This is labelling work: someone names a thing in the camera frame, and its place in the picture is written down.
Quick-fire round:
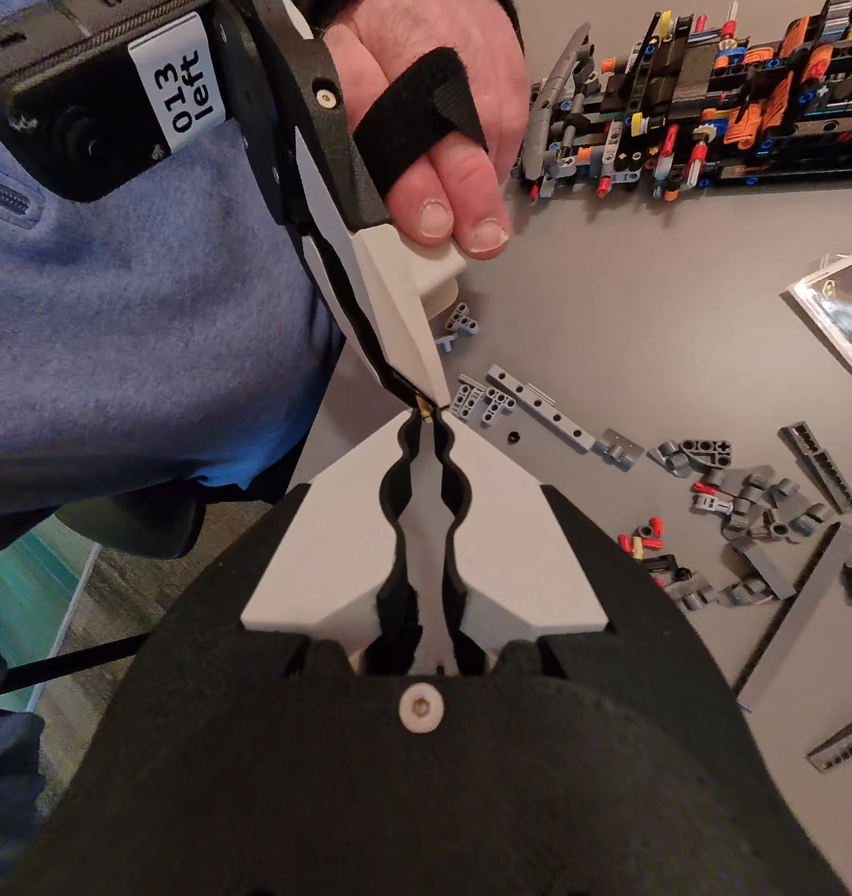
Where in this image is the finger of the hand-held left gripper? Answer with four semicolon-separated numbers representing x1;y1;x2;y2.
292;128;427;414
349;224;451;410

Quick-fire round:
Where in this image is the person's left hand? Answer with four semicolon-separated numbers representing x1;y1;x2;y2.
321;0;532;261

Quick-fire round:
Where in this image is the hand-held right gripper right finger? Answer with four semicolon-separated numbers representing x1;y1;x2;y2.
436;420;609;664

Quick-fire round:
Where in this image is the pile of mixed lego pieces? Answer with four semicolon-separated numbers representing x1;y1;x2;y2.
618;420;852;774

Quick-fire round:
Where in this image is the cluster of light grey lego beams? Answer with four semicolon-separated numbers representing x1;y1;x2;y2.
436;301;647;470

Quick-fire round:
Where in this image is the person's blue sweater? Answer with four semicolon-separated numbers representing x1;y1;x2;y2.
0;91;346;519

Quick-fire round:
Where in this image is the lego car chassis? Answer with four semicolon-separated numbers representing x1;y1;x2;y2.
513;0;852;204

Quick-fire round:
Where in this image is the lego sticker sheet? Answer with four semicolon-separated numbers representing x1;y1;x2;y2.
786;241;852;393

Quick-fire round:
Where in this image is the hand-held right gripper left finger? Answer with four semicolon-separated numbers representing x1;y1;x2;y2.
240;409;416;667

